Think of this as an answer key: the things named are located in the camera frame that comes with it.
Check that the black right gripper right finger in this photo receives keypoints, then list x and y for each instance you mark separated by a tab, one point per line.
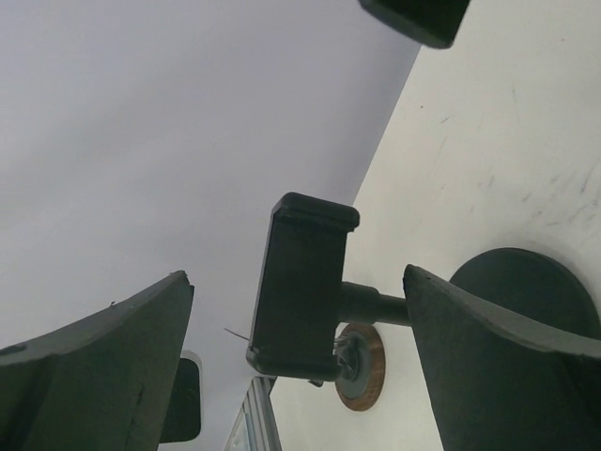
498	380

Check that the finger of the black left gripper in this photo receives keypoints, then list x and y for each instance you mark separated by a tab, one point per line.
183	421

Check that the black phone silver edge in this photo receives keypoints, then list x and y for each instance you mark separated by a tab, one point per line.
432	23

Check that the black round-base phone stand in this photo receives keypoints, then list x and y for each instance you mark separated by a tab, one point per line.
302	297

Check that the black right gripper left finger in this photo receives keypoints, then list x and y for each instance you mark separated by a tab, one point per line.
101	383

